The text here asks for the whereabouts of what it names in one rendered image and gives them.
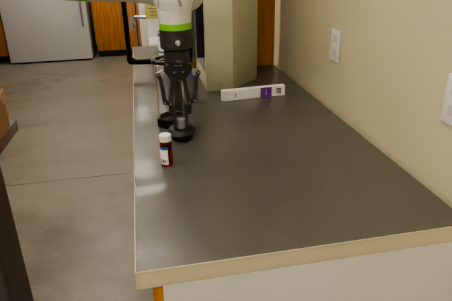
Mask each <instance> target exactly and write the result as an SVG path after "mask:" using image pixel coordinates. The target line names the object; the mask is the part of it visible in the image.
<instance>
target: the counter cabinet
mask: <svg viewBox="0 0 452 301"><path fill-rule="evenodd" d="M153 297H154V301H452V242H450V243H442V244H437V245H429V246H424V247H415V248H411V249H402V250H397V251H389V252H384V253H376V254H371V255H363V256H358V257H349V258H345V259H337V260H331V261H323V262H319V263H310V264H305V265H297V266H292V267H284V268H279V269H271V270H266V271H257V272H253V273H245V274H239V275H231V276H226V277H218V278H213V279H205V280H200V281H195V282H187V283H182V284H174V285H168V286H160V287H156V288H153Z"/></svg>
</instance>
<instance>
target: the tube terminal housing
mask: <svg viewBox="0 0 452 301"><path fill-rule="evenodd" d="M203 18H204V31H205V37H204V55H205V72H204V70H203V68H202V67H201V65H200V63H199V62H198V60H197V54H196V61H197V63H196V68H197V69H199V70H200V76H199V77H200V80H201V81H202V84H203V85H204V87H205V89H206V91H207V92H210V91H220V90H222V89H235V88H238V87H241V86H242V85H245V84H246V83H249V82H250V81H253V80H255V79H257V39H258V0H203Z"/></svg>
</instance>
